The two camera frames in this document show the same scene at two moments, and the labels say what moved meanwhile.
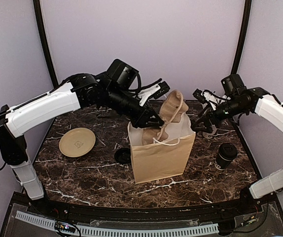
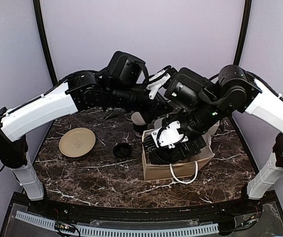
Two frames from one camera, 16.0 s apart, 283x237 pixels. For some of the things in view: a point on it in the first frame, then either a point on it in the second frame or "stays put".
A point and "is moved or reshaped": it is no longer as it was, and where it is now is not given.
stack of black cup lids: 123,155 is moved or reshaped
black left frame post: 44,39 stays put
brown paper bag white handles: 165,158 is moved or reshaped
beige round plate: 77,142 stays put
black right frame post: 243,36 stays put
